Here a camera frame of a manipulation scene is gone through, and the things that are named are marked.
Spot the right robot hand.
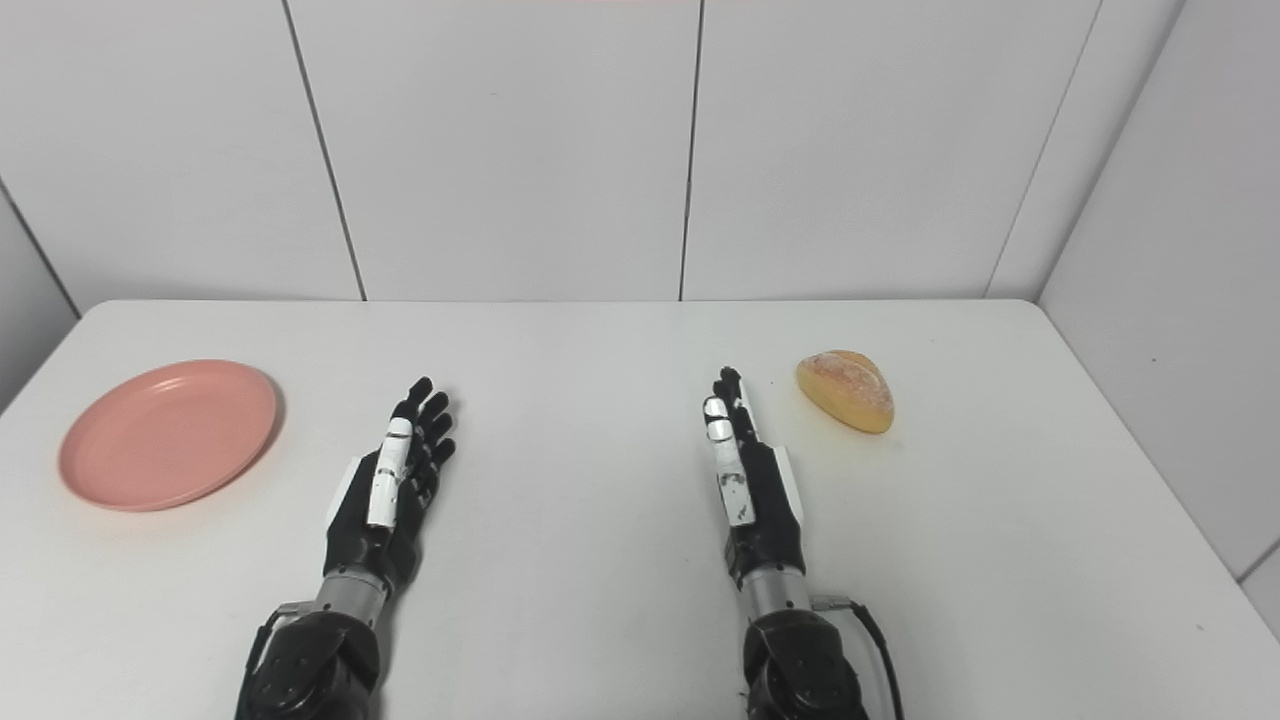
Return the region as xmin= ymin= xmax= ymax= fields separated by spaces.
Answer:
xmin=702 ymin=366 xmax=806 ymax=593

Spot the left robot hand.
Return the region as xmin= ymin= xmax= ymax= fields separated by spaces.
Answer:
xmin=322 ymin=376 xmax=457 ymax=602

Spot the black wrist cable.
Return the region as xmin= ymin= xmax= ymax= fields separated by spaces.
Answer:
xmin=810 ymin=595 xmax=907 ymax=720
xmin=234 ymin=602 xmax=311 ymax=720

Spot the pink plate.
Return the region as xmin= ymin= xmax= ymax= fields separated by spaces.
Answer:
xmin=58 ymin=359 xmax=280 ymax=513

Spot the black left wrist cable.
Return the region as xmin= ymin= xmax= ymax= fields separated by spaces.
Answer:
xmin=234 ymin=602 xmax=311 ymax=720

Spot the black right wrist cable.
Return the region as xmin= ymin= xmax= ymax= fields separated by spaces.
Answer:
xmin=810 ymin=595 xmax=907 ymax=720

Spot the bread roll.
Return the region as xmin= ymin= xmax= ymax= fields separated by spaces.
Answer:
xmin=796 ymin=350 xmax=896 ymax=435

